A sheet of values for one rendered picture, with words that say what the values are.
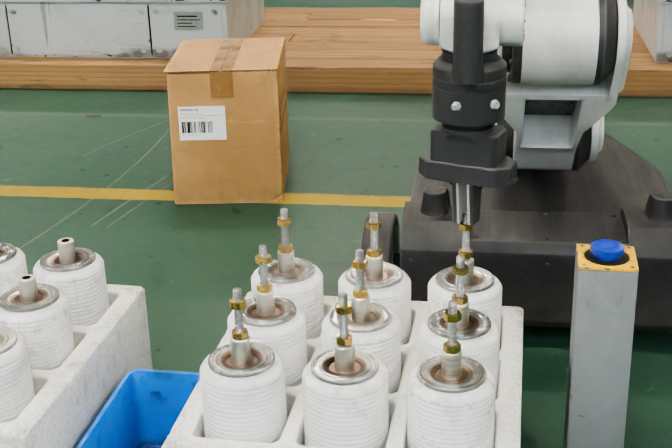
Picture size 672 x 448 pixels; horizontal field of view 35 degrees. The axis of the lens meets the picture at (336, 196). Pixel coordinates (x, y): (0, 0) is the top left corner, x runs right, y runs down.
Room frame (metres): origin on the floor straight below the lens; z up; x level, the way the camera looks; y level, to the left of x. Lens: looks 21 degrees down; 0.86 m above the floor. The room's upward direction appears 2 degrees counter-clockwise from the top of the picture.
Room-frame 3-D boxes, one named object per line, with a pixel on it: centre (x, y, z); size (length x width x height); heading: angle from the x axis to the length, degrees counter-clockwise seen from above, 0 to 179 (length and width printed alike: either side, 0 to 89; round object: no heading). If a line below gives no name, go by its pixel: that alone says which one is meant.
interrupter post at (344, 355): (1.03, 0.00, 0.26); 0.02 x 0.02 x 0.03
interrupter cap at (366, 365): (1.03, 0.00, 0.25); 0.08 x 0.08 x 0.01
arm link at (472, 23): (1.23, -0.17, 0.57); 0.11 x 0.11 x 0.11; 80
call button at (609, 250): (1.17, -0.33, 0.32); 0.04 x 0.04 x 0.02
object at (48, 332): (1.23, 0.40, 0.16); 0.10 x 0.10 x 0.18
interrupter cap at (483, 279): (1.25, -0.16, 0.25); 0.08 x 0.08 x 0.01
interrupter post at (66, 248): (1.34, 0.37, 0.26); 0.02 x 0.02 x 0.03
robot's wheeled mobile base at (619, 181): (1.80, -0.37, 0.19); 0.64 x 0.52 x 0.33; 172
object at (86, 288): (1.34, 0.37, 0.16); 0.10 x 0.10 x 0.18
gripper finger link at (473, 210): (1.24, -0.18, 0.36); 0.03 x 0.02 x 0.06; 153
